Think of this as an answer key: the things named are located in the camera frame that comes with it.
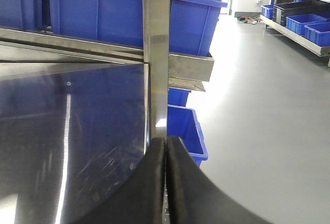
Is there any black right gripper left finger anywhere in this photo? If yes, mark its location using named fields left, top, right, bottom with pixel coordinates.
left=75, top=138, right=166, bottom=223

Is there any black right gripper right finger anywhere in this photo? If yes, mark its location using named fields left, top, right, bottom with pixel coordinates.
left=167, top=136, right=268, bottom=223

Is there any blue bin lower floor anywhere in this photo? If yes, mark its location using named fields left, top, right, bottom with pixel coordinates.
left=167, top=88, right=208, bottom=166

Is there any blue bin upper right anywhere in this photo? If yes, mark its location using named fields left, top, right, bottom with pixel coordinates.
left=49, top=0, right=226, bottom=56

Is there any black bin on rack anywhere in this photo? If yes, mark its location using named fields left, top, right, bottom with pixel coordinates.
left=272, top=0, right=329, bottom=26

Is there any stainless steel shelf frame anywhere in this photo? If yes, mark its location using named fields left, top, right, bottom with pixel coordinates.
left=0, top=0, right=215, bottom=145

